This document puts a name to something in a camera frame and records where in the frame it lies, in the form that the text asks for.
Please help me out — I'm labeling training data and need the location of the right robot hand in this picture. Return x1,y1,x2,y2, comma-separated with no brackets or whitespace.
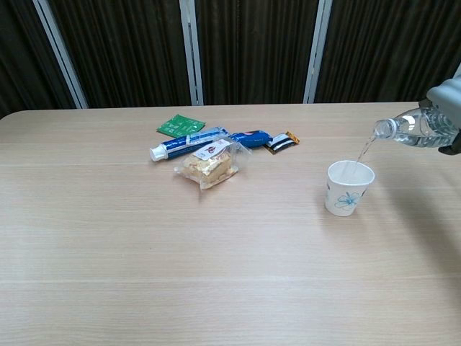
419,77,461,157

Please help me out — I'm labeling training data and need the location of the transparent plastic water bottle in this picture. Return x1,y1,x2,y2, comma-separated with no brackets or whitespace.
372,105,461,149

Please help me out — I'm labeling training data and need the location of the white paper cup blue flower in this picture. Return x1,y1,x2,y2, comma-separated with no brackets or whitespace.
325,160,376,218

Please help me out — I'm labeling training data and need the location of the dark pleated partition panel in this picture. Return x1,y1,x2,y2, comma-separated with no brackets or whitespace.
195,0,321,106
315,0,461,104
48,0,192,108
0,0,77,120

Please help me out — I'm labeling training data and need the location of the black orange snack bar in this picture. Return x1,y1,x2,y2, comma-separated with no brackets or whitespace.
264,130,301,156

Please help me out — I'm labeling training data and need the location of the blue cookie pack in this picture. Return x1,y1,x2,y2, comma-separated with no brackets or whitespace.
229,130,272,148

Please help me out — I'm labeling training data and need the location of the clear bag of biscuits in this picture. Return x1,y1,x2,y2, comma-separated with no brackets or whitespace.
174,138,252,191

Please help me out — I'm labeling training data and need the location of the green sachet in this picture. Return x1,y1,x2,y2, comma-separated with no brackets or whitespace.
156,113,206,138

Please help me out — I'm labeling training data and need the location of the blue white toothpaste tube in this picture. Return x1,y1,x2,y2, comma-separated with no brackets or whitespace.
149,126,231,162

